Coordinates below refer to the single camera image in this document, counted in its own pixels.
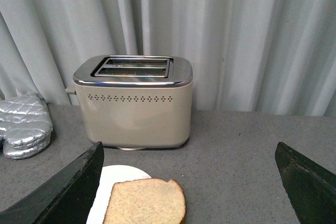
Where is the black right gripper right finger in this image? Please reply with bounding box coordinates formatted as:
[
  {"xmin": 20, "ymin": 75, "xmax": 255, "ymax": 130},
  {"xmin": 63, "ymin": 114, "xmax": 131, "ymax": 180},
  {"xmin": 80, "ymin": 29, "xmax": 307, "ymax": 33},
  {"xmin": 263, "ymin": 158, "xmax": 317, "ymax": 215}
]
[{"xmin": 275, "ymin": 142, "xmax": 335, "ymax": 223}]

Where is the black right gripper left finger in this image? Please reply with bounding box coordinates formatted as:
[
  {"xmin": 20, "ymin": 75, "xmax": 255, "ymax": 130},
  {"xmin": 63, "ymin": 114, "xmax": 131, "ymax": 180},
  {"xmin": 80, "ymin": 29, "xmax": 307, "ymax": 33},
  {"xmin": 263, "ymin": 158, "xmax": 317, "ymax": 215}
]
[{"xmin": 1, "ymin": 142, "xmax": 104, "ymax": 223}]

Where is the white round plate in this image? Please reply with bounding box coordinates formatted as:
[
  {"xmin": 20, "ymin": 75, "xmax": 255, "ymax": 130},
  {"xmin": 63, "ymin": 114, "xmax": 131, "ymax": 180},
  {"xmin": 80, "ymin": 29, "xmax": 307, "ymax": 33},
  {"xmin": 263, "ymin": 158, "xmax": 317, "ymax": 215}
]
[{"xmin": 86, "ymin": 165, "xmax": 151, "ymax": 224}]

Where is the slice of brown bread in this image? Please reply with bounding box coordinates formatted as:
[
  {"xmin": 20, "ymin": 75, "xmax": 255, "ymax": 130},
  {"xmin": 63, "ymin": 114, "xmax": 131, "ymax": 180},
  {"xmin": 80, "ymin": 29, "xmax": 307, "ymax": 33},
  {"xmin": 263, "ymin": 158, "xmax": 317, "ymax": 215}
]
[{"xmin": 103, "ymin": 178, "xmax": 187, "ymax": 223}]

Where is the beige two-slot toaster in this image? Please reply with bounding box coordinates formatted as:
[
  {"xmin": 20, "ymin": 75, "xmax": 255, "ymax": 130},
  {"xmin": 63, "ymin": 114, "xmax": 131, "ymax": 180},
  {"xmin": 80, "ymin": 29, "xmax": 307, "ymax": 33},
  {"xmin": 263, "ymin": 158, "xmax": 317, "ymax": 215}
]
[{"xmin": 67, "ymin": 55, "xmax": 193, "ymax": 150}]

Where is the lower silver quilted oven mitt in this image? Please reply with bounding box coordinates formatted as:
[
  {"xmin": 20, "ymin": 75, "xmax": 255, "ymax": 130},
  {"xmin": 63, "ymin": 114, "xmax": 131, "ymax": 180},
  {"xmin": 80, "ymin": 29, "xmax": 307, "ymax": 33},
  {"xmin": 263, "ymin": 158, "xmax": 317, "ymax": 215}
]
[{"xmin": 3, "ymin": 134, "xmax": 51, "ymax": 159}]

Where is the silver quilted oven mitt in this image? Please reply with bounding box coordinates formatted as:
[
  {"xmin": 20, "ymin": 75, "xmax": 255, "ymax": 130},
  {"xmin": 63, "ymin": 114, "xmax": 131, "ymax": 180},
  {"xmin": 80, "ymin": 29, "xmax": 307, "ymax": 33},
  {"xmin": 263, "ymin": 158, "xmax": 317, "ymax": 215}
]
[
  {"xmin": 1, "ymin": 94, "xmax": 53, "ymax": 150},
  {"xmin": 3, "ymin": 134, "xmax": 51, "ymax": 159}
]

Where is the upper silver quilted oven mitt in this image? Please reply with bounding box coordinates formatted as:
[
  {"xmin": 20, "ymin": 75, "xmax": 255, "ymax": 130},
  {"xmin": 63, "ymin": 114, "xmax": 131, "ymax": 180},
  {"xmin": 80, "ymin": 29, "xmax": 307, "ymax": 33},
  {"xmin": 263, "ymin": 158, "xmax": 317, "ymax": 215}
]
[{"xmin": 1, "ymin": 94, "xmax": 53, "ymax": 150}]

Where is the grey curtain backdrop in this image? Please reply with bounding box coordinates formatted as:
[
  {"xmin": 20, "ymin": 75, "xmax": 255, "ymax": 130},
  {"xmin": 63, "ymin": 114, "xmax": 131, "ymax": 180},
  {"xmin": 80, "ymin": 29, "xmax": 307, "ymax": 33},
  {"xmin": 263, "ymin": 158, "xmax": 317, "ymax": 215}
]
[{"xmin": 1, "ymin": 0, "xmax": 335, "ymax": 116}]

